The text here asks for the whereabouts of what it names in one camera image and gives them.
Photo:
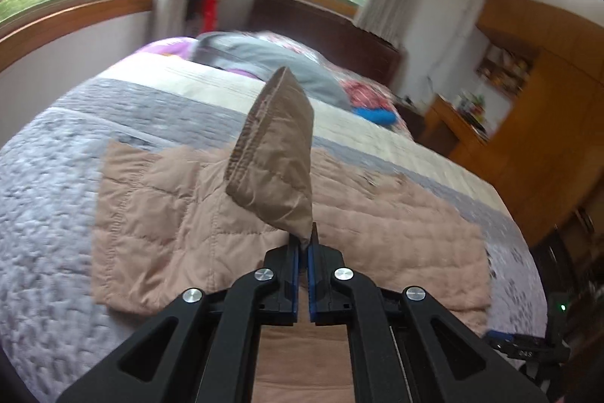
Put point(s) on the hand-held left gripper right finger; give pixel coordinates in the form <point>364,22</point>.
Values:
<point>311,289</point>

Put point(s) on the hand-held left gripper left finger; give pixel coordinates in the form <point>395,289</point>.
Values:
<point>295,285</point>

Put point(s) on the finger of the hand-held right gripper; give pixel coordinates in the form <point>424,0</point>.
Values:
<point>500,336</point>

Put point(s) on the beige quilted jacket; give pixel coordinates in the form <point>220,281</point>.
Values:
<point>188,204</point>

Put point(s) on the blue soft item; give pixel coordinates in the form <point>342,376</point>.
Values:
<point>375,117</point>

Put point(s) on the wooden wardrobe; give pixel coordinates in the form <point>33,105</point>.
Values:
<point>542,124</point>

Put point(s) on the wooden bedside desk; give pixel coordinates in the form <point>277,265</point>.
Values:
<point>448,129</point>

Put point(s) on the grey pillow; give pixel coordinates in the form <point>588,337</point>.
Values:
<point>283,58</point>

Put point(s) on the desk clutter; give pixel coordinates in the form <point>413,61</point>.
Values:
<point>472,105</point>

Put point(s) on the bed with grey bedspread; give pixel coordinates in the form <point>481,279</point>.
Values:
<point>56,195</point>

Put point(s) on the dark wooden headboard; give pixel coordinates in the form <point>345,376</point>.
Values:
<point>330,30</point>

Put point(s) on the purple floral sheet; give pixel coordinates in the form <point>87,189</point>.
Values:
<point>165,48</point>

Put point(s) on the red hanging garment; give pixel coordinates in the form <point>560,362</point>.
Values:
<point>210,11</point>

